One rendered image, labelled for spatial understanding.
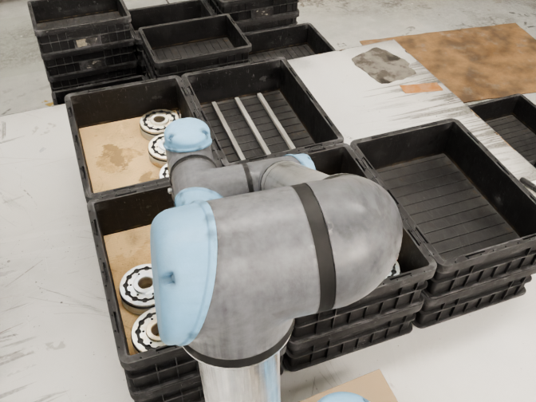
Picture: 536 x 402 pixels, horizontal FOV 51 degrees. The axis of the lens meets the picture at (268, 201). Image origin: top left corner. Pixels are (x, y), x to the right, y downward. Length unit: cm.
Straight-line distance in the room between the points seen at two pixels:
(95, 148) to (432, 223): 85
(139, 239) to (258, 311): 82
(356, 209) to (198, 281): 14
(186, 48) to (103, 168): 122
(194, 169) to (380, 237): 45
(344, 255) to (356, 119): 137
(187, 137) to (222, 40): 174
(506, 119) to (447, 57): 100
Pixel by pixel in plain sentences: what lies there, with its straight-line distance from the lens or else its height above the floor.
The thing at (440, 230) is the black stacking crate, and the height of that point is 83.
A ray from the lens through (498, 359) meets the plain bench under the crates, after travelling 133.
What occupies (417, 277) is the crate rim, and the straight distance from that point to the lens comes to 110.
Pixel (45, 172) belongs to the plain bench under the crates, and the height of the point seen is 70.
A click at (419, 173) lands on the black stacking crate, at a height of 83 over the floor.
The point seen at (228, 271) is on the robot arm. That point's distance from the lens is 44.
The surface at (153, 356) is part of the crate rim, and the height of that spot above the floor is 93.
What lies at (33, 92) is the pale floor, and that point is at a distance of 334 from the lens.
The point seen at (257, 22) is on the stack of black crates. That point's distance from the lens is 281.
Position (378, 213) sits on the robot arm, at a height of 142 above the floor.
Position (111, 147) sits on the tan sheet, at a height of 83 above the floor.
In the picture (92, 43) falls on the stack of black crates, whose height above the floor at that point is 50.
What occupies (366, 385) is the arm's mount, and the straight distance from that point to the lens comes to 110.
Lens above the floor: 176
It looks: 45 degrees down
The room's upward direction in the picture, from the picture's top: 2 degrees clockwise
